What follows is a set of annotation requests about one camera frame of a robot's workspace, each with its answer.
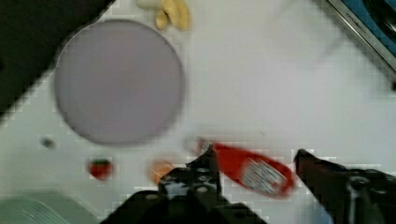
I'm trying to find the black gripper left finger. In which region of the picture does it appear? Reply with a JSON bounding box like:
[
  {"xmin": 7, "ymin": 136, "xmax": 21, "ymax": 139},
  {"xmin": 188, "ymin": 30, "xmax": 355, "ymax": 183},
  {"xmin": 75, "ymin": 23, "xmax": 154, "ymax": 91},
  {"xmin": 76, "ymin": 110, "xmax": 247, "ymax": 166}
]
[{"xmin": 100, "ymin": 149, "xmax": 267, "ymax": 224}]

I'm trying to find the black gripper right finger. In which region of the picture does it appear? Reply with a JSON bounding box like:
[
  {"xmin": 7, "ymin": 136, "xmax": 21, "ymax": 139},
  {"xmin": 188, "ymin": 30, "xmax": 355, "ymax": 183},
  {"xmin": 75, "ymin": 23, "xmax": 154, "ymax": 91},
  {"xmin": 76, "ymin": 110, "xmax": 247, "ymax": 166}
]
[{"xmin": 294, "ymin": 149, "xmax": 396, "ymax": 224}]

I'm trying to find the orange slice toy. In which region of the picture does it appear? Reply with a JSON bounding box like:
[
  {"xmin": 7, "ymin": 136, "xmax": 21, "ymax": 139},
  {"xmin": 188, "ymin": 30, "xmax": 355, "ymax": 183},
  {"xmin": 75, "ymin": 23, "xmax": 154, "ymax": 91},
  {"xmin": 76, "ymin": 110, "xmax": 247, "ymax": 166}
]
[{"xmin": 148, "ymin": 160, "xmax": 175, "ymax": 185}]

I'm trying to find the red ketchup bottle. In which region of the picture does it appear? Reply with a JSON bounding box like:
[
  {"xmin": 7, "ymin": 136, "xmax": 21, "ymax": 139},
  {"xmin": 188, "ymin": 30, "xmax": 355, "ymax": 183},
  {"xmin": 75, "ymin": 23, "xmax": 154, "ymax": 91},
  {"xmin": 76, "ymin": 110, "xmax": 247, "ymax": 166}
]
[{"xmin": 193, "ymin": 138, "xmax": 295, "ymax": 197}]

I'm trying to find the red toy strawberry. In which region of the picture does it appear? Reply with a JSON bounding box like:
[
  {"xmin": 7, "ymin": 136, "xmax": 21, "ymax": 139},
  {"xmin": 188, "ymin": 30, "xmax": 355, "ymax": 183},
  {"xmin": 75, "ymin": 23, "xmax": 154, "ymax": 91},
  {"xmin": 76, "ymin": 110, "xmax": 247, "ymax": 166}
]
[{"xmin": 87, "ymin": 159, "xmax": 114, "ymax": 181}]

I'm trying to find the lilac round plate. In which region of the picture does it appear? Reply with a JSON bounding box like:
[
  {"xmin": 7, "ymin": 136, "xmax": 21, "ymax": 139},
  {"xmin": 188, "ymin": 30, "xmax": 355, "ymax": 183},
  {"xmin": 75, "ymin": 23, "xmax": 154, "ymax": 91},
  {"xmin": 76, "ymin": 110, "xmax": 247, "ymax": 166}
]
[{"xmin": 53, "ymin": 20, "xmax": 186, "ymax": 146}]

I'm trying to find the green plastic colander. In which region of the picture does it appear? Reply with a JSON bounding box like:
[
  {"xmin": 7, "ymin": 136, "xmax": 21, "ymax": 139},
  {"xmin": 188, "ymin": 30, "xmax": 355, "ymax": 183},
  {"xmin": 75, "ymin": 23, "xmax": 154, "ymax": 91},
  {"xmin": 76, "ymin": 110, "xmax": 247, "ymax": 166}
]
[{"xmin": 0, "ymin": 191, "xmax": 99, "ymax": 224}]

